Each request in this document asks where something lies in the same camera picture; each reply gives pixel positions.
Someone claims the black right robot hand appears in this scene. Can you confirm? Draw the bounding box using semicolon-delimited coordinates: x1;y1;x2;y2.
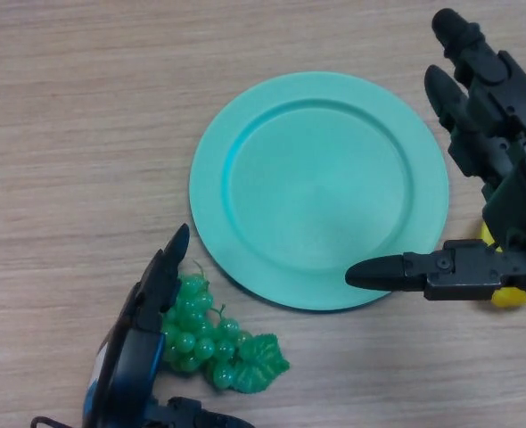
345;7;526;317

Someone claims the yellow fruit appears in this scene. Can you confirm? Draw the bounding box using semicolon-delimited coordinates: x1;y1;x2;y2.
479;222;526;309

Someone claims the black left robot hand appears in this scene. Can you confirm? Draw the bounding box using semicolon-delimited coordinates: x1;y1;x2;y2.
80;222;258;428

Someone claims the green round plate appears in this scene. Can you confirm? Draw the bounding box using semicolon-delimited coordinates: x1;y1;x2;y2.
189;70;450;312

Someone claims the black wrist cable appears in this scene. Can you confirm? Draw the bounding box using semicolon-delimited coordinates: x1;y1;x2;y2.
30;416;86;428

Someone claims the green plastic grapes bunch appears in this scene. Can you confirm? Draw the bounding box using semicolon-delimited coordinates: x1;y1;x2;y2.
158;260;291;394

